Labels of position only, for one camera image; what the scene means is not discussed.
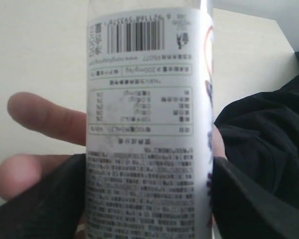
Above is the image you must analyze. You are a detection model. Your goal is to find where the black sleeved forearm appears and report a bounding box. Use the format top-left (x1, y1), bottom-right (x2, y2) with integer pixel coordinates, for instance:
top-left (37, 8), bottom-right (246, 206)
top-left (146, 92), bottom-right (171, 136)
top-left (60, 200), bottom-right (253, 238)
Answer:
top-left (214, 51), bottom-right (299, 212)

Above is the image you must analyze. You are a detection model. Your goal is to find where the white floral label bottle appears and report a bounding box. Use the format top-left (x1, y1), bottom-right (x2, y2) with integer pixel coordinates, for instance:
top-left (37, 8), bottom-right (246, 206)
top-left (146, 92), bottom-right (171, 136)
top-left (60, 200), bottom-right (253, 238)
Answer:
top-left (85, 0), bottom-right (213, 239)

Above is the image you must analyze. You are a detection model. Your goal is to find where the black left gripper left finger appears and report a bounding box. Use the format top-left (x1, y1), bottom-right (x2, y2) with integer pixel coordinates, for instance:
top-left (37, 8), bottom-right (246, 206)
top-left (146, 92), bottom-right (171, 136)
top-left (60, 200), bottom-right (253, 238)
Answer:
top-left (0, 154), bottom-right (86, 239)

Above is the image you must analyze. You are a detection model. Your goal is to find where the person's open bare hand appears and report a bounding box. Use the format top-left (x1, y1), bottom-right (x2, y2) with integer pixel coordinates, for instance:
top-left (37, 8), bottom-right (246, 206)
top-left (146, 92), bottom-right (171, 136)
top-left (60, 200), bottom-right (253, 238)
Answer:
top-left (0, 92), bottom-right (226, 239)

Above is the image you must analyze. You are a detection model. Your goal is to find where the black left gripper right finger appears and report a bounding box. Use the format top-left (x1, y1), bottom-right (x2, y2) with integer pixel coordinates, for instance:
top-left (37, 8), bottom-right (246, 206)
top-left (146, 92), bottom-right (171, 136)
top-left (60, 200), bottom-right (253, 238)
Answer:
top-left (213, 157), bottom-right (299, 239)

